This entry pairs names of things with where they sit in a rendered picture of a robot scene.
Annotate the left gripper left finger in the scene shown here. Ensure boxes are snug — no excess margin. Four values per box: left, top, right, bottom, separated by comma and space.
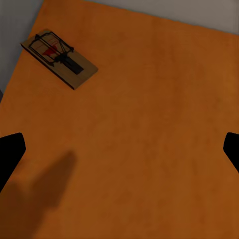
0, 132, 26, 192

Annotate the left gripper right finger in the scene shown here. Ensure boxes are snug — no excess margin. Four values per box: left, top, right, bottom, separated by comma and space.
223, 132, 239, 172

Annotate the mousetrap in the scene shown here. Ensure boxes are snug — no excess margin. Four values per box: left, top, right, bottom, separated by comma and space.
21, 28, 98, 90

